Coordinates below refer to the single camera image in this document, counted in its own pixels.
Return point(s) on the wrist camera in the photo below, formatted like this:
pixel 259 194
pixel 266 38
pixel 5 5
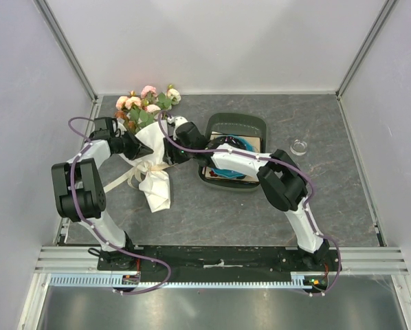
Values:
pixel 176 121
pixel 105 124

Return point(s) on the dark green tray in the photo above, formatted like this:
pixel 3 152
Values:
pixel 235 124

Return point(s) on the cream ribbon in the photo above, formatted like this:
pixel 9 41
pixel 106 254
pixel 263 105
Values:
pixel 141 172

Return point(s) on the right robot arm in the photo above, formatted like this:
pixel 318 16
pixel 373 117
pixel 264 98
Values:
pixel 283 184

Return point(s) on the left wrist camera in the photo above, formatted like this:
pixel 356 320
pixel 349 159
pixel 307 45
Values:
pixel 105 124

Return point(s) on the white flower stem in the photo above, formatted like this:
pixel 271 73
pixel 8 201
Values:
pixel 167 100

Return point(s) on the clear glass vase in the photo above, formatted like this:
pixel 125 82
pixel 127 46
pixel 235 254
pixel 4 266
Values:
pixel 298 147

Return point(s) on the left aluminium frame post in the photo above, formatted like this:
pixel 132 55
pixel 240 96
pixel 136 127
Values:
pixel 57 32

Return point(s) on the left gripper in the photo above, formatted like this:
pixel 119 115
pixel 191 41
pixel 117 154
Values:
pixel 137 150

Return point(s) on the orange flower stem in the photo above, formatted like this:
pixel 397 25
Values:
pixel 124 122

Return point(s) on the grey cable duct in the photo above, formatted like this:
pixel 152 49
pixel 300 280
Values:
pixel 118 281

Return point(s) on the blue plate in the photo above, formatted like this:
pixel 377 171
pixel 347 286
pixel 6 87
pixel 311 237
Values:
pixel 247 143

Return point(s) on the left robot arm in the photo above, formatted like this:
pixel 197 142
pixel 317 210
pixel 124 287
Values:
pixel 80 197

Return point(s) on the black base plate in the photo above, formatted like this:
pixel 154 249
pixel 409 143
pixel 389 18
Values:
pixel 231 263

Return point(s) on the pink flower stems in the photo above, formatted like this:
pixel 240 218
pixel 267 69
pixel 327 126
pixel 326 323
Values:
pixel 143 108

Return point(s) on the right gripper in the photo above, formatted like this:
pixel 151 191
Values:
pixel 168 157

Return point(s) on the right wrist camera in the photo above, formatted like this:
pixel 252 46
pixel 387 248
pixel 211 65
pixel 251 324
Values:
pixel 176 121

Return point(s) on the wooden puzzle board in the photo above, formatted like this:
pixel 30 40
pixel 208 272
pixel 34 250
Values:
pixel 252 144

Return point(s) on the white wrapping paper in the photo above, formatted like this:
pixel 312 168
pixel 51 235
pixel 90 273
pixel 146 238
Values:
pixel 157 193

